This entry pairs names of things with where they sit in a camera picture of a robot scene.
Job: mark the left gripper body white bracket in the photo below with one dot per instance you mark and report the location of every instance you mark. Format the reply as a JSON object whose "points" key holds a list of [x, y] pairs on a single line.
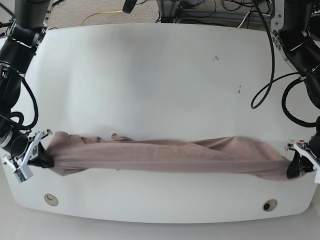
{"points": [[310, 151]]}

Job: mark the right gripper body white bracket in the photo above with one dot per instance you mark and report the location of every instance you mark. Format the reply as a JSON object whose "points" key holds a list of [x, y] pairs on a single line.
{"points": [[21, 148]]}

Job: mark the mauve pink T-shirt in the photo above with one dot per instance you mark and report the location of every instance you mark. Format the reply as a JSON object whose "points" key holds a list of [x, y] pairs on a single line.
{"points": [[229, 155]]}

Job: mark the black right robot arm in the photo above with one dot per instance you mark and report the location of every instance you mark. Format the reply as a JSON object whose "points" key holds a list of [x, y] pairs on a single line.
{"points": [[27, 31]]}

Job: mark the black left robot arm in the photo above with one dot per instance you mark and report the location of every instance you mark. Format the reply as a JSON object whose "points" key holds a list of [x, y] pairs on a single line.
{"points": [[293, 25]]}

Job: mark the red tape rectangle marking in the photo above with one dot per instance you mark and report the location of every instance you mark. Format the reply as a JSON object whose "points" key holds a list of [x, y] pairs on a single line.
{"points": [[290, 144]]}

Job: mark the left table cable grommet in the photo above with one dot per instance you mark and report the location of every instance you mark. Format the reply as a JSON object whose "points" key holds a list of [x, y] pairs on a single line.
{"points": [[51, 200]]}

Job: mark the table cable grommet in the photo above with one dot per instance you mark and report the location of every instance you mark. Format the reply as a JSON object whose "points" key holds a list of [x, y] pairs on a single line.
{"points": [[270, 205], [51, 200]]}

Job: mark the right table cable grommet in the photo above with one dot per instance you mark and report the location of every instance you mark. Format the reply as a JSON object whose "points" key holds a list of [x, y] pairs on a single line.
{"points": [[270, 205]]}

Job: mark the aluminium frame base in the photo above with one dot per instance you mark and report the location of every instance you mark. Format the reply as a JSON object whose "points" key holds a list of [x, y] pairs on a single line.
{"points": [[172, 11]]}

